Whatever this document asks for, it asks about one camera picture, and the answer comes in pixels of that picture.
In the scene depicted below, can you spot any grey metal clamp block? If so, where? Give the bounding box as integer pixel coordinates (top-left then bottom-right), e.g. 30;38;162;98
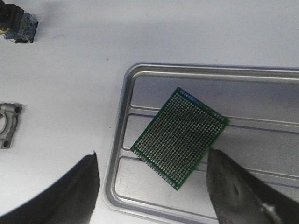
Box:
0;103;22;149

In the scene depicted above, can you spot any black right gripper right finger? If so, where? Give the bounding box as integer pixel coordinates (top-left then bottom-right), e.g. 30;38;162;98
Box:
206;148;299;224

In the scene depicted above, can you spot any red emergency stop button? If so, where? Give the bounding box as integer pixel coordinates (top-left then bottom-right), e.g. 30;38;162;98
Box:
0;0;38;43

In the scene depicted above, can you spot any green perforated circuit board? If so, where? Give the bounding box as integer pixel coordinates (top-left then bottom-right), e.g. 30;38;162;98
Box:
130;87;229;190

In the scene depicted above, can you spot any silver metal tray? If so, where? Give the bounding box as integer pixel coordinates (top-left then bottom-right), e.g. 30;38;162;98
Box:
103;63;299;224

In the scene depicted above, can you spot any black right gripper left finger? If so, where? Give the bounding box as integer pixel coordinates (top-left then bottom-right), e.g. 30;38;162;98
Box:
0;153;100;224

